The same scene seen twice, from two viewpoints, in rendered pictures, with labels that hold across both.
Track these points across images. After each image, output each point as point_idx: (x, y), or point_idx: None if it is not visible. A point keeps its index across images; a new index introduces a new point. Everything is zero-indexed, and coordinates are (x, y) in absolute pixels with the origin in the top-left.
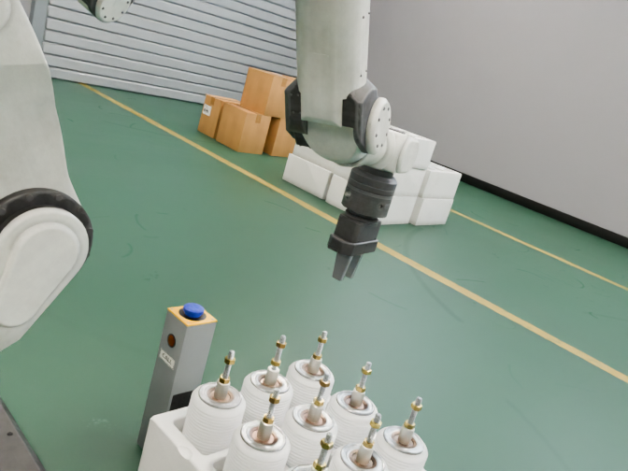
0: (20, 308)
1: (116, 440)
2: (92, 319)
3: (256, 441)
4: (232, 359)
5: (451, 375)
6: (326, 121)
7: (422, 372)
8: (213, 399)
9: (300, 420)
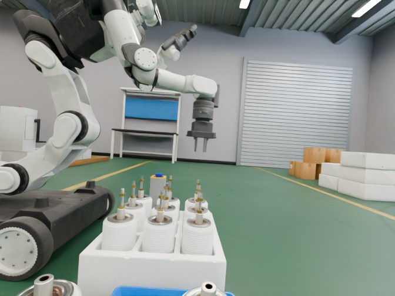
0: (58, 141)
1: None
2: (181, 206)
3: (126, 205)
4: (141, 179)
5: (367, 258)
6: (122, 61)
7: (340, 251)
8: (136, 197)
9: (157, 206)
